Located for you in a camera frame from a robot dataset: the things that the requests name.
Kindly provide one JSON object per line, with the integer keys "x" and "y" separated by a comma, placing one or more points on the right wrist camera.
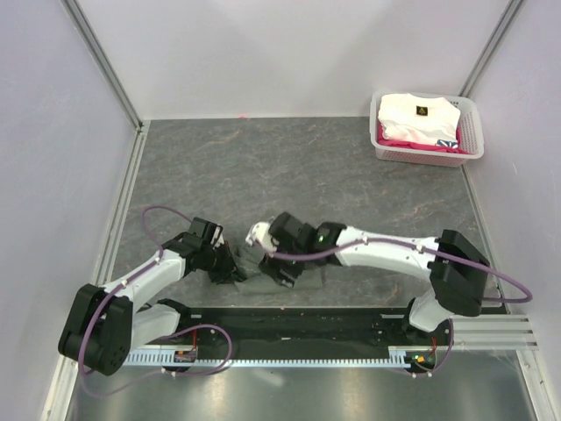
{"x": 259, "y": 235}

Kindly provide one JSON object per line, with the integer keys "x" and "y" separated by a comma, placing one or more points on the white plastic basket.
{"x": 469, "y": 135}

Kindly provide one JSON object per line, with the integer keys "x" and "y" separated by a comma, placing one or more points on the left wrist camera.
{"x": 218, "y": 236}

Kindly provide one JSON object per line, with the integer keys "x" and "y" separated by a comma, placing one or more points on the grey cloth napkin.
{"x": 247, "y": 260}

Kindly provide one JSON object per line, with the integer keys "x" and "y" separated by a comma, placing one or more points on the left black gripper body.
{"x": 212, "y": 262}

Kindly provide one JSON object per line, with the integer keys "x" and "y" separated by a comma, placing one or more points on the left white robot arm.
{"x": 105, "y": 323}

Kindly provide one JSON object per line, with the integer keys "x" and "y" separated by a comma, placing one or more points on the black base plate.
{"x": 321, "y": 331}

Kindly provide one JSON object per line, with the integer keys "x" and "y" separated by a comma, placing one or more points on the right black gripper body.
{"x": 294, "y": 267}

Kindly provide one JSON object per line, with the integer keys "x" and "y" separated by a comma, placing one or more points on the white folded shirt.
{"x": 421, "y": 120}

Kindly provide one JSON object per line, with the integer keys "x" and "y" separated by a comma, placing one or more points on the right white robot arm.
{"x": 452, "y": 266}

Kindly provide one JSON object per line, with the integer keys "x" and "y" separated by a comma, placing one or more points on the pink folded cloth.
{"x": 439, "y": 147}

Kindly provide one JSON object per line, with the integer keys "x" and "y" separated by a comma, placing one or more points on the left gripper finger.
{"x": 227, "y": 263}
{"x": 226, "y": 277}

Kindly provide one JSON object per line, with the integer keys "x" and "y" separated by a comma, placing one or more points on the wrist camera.
{"x": 259, "y": 235}
{"x": 218, "y": 236}

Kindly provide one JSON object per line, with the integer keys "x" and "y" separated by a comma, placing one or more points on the light blue cable duct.
{"x": 184, "y": 357}

